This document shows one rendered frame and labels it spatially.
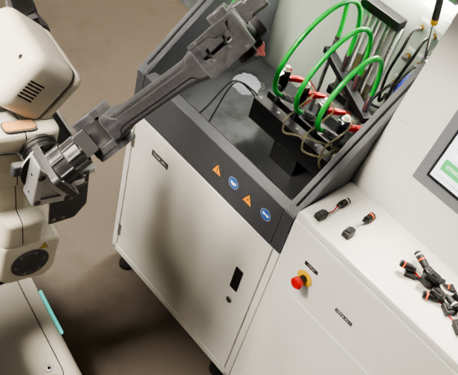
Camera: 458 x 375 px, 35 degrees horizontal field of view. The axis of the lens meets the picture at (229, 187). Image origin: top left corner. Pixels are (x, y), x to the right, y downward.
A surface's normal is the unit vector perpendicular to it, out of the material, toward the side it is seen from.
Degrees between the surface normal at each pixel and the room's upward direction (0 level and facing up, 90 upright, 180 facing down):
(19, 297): 0
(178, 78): 86
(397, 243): 0
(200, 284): 90
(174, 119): 90
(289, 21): 90
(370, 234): 0
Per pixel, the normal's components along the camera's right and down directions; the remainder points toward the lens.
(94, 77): 0.21, -0.67
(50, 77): 0.53, 0.69
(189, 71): -0.41, 0.55
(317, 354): -0.73, 0.37
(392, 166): -0.66, 0.21
